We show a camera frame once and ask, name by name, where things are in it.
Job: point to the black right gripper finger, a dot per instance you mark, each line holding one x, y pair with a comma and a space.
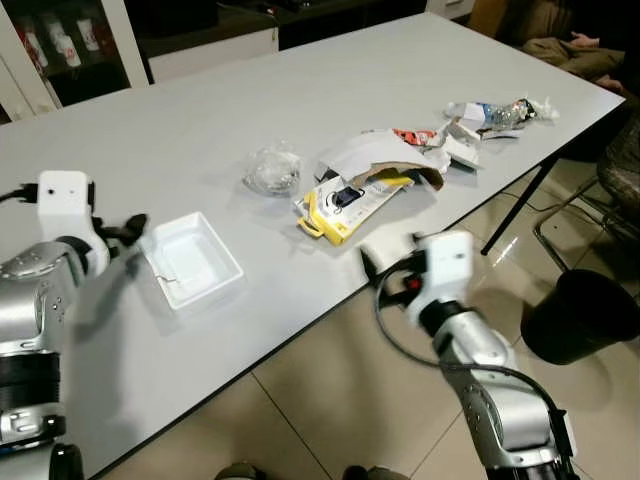
372, 266

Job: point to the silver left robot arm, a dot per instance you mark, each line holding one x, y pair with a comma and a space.
30, 290

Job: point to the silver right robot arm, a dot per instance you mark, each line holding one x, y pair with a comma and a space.
490, 390

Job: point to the black rubbish bin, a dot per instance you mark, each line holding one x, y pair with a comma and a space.
575, 320

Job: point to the white plastic tray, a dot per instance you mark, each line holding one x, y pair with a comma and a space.
192, 260

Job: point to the yellow product package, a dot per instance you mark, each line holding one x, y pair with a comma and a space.
345, 205

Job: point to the dark mesh chair seat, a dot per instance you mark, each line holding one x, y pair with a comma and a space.
622, 170

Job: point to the torn white cardboard box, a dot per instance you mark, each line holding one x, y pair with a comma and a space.
370, 155

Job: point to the red and white wrapper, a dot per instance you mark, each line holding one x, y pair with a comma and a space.
415, 136

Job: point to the black table leg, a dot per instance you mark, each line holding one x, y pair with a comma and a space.
520, 205

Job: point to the crumpled clear plastic wrap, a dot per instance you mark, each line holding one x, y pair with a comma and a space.
272, 170

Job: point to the small white paper box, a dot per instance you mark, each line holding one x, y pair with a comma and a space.
462, 146

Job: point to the white low cabinet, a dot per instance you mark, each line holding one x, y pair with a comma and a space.
215, 55

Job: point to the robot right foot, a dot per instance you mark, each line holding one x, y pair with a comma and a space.
375, 473

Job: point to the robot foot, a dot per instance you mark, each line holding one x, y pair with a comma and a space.
240, 472
375, 473

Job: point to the crushed clear plastic bottle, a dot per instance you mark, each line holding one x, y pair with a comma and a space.
500, 114

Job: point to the seated person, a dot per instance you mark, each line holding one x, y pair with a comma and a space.
575, 55

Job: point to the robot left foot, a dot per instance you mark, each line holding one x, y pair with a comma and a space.
240, 472

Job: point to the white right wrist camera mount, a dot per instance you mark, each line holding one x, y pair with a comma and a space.
447, 265

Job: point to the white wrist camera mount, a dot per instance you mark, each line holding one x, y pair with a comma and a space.
64, 200
447, 265

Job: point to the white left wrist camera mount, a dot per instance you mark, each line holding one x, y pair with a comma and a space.
64, 200

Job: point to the metal chair frame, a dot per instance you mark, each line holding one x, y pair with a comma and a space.
560, 215

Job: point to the white frame glass cabinet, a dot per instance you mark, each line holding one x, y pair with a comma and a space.
60, 50

